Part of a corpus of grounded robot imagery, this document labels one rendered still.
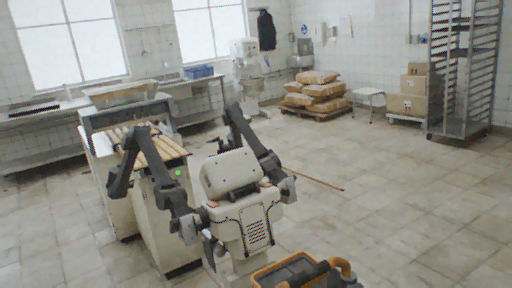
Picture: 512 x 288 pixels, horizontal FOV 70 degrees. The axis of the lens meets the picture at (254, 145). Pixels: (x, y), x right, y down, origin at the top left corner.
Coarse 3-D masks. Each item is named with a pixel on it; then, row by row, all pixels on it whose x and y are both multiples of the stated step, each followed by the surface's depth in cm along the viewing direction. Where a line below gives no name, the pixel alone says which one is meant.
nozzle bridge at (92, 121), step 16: (160, 96) 311; (80, 112) 287; (96, 112) 279; (112, 112) 291; (128, 112) 297; (144, 112) 304; (160, 112) 310; (176, 112) 308; (96, 128) 286; (112, 128) 289; (176, 128) 323
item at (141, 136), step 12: (132, 132) 156; (144, 132) 156; (132, 144) 161; (144, 144) 152; (156, 156) 149; (156, 168) 145; (156, 180) 145; (168, 180) 143; (156, 192) 140; (180, 192) 140; (156, 204) 140
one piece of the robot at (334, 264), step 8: (336, 256) 114; (320, 264) 111; (328, 264) 111; (336, 264) 112; (344, 264) 114; (304, 272) 108; (312, 272) 108; (320, 272) 109; (336, 272) 135; (344, 272) 117; (288, 280) 106; (296, 280) 106; (304, 280) 107; (328, 280) 131; (336, 280) 131; (360, 280) 129
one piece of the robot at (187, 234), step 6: (186, 216) 129; (192, 216) 129; (180, 222) 128; (186, 222) 129; (192, 222) 130; (180, 228) 131; (186, 228) 129; (192, 228) 130; (180, 234) 134; (186, 234) 129; (192, 234) 130; (186, 240) 129; (192, 240) 130; (198, 240) 132
